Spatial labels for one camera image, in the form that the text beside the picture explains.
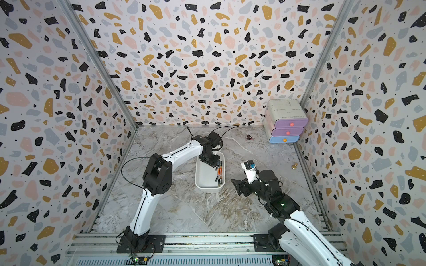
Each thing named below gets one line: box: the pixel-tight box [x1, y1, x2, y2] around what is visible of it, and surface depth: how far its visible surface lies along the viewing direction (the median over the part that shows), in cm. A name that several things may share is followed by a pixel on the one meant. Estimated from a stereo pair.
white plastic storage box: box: [194, 150, 226, 193], surface depth 97 cm
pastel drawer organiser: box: [262, 98, 309, 144], surface depth 105 cm
